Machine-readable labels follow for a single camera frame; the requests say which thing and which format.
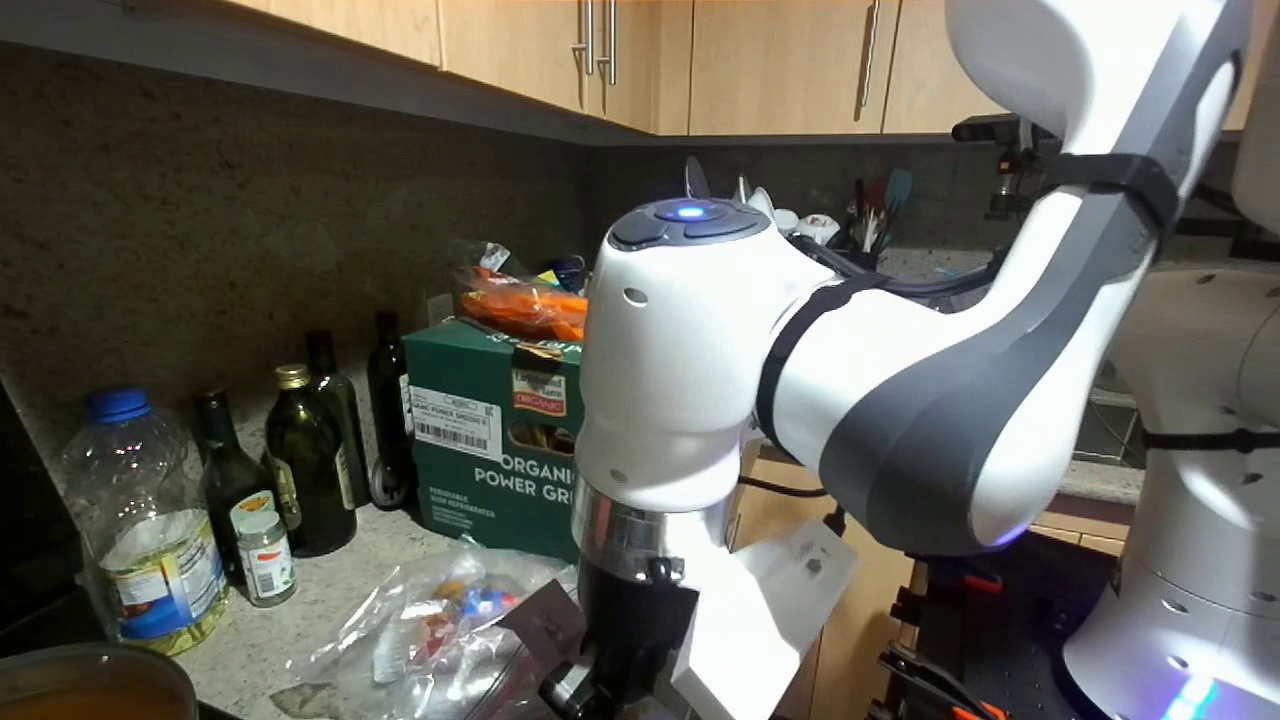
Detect black robot cart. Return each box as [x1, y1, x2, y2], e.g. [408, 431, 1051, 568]
[871, 544, 1127, 720]

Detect plastic oil bottle blue cap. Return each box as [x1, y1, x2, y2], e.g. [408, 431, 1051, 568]
[56, 387, 231, 662]

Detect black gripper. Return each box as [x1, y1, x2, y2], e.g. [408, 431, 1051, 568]
[538, 561, 705, 720]

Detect light wood wall cabinets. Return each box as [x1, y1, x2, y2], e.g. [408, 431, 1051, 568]
[216, 0, 1016, 140]

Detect black utensil holder with utensils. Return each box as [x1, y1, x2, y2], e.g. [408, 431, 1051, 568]
[837, 166, 924, 262]

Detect orange carrot bag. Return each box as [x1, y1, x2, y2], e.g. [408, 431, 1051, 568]
[452, 241, 593, 344]

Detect slim black glass bottle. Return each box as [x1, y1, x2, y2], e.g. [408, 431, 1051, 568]
[363, 307, 415, 517]

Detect clear Ziploc bag with snacks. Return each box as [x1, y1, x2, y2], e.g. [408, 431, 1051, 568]
[268, 539, 593, 720]

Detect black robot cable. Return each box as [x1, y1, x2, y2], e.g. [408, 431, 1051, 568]
[737, 468, 855, 539]

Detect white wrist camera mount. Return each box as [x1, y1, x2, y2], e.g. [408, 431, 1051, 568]
[665, 513, 864, 720]

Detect olive oil bottle gold cap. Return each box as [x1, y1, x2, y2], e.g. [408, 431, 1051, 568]
[261, 362, 361, 561]

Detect dark pot with brown contents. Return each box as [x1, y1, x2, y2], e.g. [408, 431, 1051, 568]
[0, 644, 200, 720]

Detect black clamp orange tip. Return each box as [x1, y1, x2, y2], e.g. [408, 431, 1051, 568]
[875, 644, 1011, 720]
[917, 564, 1006, 602]

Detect dark green glass bottle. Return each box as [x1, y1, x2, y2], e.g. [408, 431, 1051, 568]
[299, 328, 371, 513]

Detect dark glass bottle white label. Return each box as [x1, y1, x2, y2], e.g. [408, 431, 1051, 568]
[186, 387, 277, 594]

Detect dish rack with plates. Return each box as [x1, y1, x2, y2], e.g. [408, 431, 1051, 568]
[680, 155, 848, 252]

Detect small spice jar white label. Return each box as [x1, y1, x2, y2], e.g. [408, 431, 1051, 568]
[229, 493, 299, 612]

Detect green organic greens cardboard box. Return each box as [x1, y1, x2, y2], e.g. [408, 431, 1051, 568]
[397, 315, 593, 564]

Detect light wood base cabinets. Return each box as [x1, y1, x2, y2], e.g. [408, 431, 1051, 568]
[725, 456, 935, 720]

